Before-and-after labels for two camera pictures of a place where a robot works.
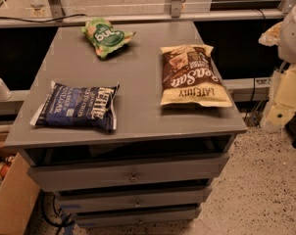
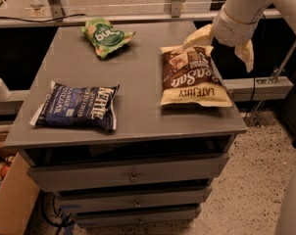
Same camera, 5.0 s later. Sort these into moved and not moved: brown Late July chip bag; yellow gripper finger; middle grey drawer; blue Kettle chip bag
Moved: yellow gripper finger
Not moved: blue Kettle chip bag; brown Late July chip bag; middle grey drawer
